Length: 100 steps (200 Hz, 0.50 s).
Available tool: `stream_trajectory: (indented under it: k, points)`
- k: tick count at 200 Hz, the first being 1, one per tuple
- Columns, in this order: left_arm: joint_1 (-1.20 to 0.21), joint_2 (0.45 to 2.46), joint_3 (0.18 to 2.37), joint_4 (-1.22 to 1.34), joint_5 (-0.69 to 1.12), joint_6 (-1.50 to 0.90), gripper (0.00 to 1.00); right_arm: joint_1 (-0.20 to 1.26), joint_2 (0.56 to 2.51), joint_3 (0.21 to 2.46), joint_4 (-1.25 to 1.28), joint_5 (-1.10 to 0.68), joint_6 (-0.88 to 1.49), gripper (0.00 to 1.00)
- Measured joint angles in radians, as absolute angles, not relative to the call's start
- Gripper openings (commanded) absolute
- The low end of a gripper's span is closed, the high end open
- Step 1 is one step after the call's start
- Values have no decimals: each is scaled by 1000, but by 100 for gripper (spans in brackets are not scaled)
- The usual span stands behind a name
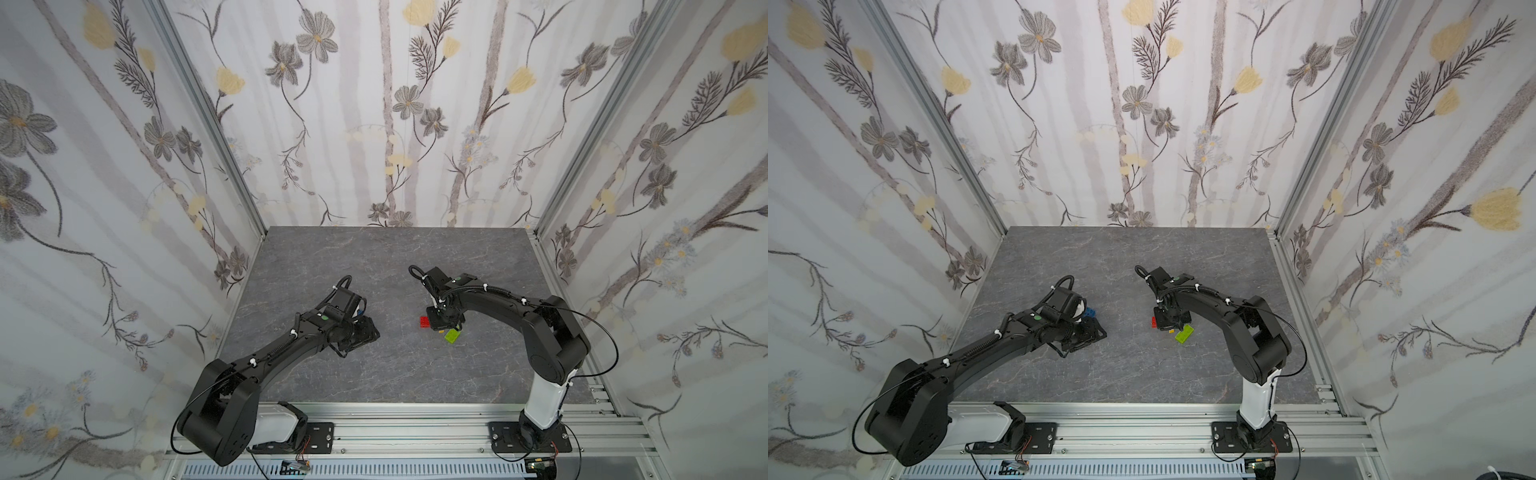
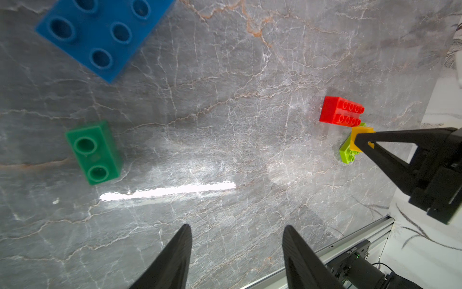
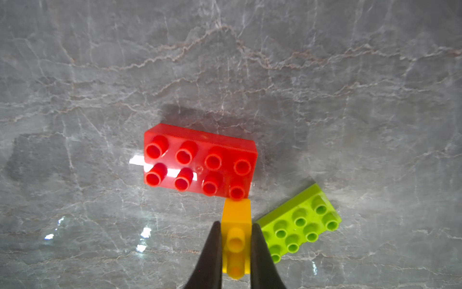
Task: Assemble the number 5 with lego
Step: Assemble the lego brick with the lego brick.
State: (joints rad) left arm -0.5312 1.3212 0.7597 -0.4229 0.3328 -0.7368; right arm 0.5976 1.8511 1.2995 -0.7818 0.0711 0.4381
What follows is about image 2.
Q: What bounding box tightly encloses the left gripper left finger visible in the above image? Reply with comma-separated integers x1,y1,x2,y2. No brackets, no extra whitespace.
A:
130,224,193,289

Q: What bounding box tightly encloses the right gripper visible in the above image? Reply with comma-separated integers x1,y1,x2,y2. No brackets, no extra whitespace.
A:
359,128,462,225

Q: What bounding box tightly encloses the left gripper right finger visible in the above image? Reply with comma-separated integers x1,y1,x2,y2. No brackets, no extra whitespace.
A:
282,225,343,289

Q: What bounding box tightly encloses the lime green lego brick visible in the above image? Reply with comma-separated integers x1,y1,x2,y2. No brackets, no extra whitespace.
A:
339,134,360,164

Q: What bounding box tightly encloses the yellow lego brick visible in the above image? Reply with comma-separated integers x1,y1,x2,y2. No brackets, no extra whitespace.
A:
350,126,376,152

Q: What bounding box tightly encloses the red lego brick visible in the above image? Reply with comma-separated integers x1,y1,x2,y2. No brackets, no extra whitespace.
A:
320,96,365,127

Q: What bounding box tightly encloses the dark green lego brick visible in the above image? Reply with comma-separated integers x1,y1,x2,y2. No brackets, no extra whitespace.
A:
65,120,123,185

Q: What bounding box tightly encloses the blue lego brick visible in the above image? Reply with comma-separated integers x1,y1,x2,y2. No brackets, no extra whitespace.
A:
36,0,173,83

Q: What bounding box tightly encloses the aluminium frame rail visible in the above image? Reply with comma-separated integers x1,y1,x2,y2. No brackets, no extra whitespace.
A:
243,216,395,289

